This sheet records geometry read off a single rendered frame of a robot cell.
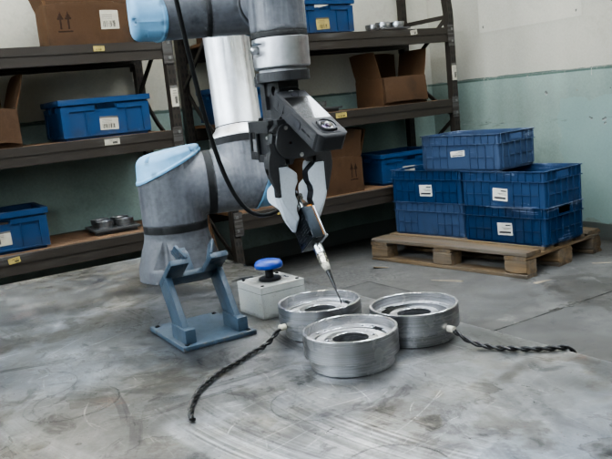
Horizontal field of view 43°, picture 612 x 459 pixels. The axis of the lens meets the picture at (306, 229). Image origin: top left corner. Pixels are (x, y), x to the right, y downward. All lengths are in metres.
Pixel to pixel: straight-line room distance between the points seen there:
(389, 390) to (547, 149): 4.85
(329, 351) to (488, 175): 3.93
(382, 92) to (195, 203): 4.11
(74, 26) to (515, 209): 2.66
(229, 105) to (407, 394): 0.77
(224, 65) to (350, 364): 0.75
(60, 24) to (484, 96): 3.08
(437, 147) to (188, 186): 3.66
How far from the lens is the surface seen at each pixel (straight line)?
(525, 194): 4.56
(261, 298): 1.05
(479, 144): 4.70
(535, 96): 5.61
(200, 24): 1.09
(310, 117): 0.97
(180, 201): 1.35
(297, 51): 1.01
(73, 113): 4.41
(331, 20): 5.20
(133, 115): 4.52
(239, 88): 1.40
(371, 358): 0.81
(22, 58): 4.27
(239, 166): 1.36
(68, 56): 4.33
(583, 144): 5.39
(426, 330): 0.88
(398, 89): 5.44
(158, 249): 1.36
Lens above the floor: 1.09
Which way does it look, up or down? 9 degrees down
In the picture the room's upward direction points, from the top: 6 degrees counter-clockwise
